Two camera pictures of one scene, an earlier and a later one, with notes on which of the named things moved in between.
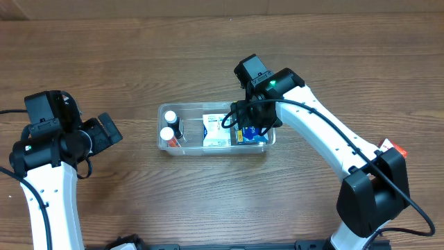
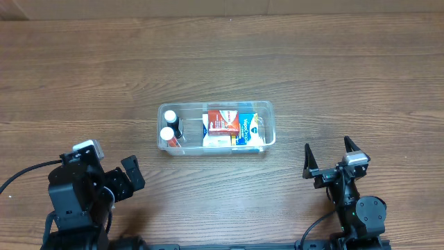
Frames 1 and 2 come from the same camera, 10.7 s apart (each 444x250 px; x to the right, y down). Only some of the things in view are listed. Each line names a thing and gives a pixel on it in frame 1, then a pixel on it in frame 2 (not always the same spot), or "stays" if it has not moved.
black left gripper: (103, 132) → (118, 181)
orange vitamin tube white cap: (166, 133) stays
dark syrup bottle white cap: (173, 122) stays
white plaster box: (214, 134) stays
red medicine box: (387, 144) → (223, 123)
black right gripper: (257, 118) → (330, 173)
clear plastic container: (187, 128) stays
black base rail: (301, 245) stays
